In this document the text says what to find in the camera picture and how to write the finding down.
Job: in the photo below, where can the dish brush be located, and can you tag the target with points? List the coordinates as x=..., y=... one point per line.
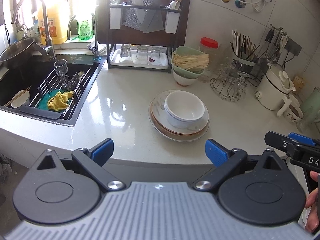
x=80, y=75

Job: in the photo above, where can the pale blue plastic bowl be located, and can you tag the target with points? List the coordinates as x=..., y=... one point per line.
x=167, y=115
x=183, y=124

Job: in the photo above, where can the white rose print plate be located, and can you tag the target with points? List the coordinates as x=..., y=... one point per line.
x=180, y=138

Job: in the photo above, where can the dried noodles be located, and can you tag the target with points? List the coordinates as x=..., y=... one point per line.
x=191, y=61

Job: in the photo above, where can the white electric pot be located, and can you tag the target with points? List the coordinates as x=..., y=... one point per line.
x=271, y=91

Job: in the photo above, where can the green white chopstick holder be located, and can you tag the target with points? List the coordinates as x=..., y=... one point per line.
x=246, y=63

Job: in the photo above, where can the green detergent bottle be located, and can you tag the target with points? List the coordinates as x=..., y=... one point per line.
x=86, y=28

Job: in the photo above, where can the person's right hand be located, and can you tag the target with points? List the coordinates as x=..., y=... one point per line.
x=313, y=210

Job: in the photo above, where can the steel wool scrubber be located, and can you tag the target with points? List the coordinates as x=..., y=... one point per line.
x=70, y=81

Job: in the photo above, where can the white ceramic bowl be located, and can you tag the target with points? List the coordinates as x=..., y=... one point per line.
x=185, y=105

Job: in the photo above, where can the black sink drain rack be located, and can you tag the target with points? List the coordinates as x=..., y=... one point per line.
x=50, y=85

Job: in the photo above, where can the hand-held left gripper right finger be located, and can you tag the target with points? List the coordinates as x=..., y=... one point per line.
x=215, y=153

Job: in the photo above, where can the white footed bowl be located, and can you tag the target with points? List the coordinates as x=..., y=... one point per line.
x=185, y=81

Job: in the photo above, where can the red lid plastic jar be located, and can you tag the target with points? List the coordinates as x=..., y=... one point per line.
x=209, y=45

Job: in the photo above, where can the yellow sponge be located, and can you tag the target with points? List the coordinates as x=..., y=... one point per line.
x=298, y=85

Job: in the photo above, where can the hammered steel cleaver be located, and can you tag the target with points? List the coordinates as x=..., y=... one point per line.
x=136, y=5

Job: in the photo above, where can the clear drinking glass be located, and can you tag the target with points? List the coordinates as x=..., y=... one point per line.
x=125, y=52
x=141, y=53
x=155, y=54

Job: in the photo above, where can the black kitchen sink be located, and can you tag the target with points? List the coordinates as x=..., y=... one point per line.
x=20, y=80

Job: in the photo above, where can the white utensil holder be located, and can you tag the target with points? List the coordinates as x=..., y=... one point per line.
x=171, y=22
x=116, y=17

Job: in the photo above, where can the white rice bowl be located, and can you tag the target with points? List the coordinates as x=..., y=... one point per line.
x=20, y=100

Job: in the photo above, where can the green bowl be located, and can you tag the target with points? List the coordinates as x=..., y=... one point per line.
x=185, y=75

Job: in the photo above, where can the yellow cloth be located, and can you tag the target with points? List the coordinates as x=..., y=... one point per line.
x=60, y=101

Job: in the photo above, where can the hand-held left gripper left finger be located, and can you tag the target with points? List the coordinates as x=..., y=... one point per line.
x=103, y=151

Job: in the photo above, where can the pile of cloth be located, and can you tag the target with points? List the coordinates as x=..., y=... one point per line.
x=5, y=163

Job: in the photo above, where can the small chrome faucet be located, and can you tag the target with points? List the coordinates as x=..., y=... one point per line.
x=96, y=45

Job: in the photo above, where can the kitchen scissors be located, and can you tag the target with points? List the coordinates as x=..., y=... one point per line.
x=283, y=42

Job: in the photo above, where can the wall hook rail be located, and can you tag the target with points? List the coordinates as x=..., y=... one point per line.
x=292, y=45

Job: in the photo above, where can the cut crystal glass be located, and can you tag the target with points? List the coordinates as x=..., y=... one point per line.
x=242, y=85

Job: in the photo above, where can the white leaf print plate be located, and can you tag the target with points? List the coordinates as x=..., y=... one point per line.
x=156, y=110
x=162, y=128

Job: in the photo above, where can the green glass container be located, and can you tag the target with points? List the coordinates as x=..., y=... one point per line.
x=311, y=107

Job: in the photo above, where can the crystal goblet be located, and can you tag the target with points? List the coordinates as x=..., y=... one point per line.
x=60, y=68

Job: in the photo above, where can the white tray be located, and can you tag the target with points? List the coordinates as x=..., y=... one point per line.
x=116, y=61

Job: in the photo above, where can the green colander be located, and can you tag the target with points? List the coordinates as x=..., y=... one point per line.
x=186, y=50

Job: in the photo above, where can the dark wooden cutting board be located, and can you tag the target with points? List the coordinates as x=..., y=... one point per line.
x=183, y=25

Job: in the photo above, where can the tall steel faucet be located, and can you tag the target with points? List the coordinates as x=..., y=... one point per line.
x=50, y=47

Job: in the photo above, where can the printed mug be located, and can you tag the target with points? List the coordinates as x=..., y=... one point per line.
x=295, y=112

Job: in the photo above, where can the teal scrub mat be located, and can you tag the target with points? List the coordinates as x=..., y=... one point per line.
x=44, y=103

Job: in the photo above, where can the bundle of chopsticks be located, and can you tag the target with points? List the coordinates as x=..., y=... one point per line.
x=243, y=45

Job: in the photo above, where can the grey cleaver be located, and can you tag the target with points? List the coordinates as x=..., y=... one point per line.
x=152, y=23

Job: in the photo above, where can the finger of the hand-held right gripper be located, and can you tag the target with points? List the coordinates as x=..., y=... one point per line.
x=280, y=141
x=303, y=140

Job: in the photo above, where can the black kitchen rack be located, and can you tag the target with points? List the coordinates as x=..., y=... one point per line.
x=111, y=55

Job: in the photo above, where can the yellow oil bottle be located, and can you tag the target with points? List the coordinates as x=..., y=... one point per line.
x=53, y=22

